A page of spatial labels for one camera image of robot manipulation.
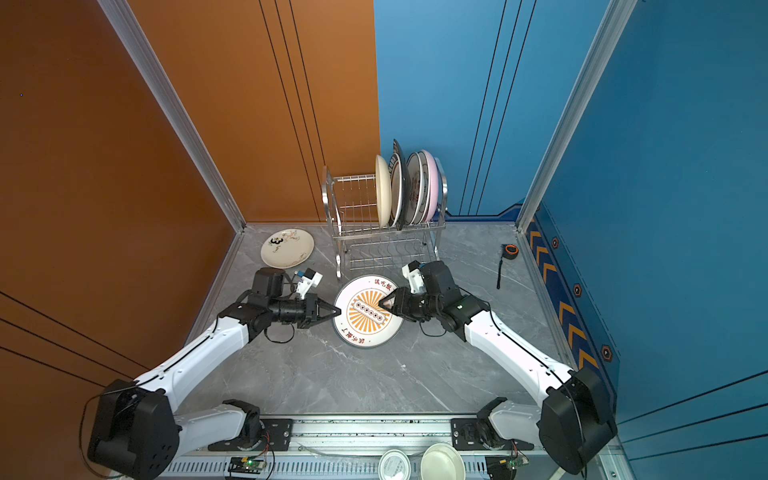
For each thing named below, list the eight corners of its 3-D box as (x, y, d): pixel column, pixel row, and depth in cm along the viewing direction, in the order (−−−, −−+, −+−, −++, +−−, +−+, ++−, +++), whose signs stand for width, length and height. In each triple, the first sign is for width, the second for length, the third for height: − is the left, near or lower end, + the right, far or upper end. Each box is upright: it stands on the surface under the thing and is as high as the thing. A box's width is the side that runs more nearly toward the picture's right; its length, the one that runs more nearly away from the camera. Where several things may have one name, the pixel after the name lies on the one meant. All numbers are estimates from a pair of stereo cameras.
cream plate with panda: (257, 268, 109) (255, 264, 108) (270, 232, 121) (268, 228, 119) (309, 268, 109) (308, 264, 108) (317, 232, 121) (316, 228, 119)
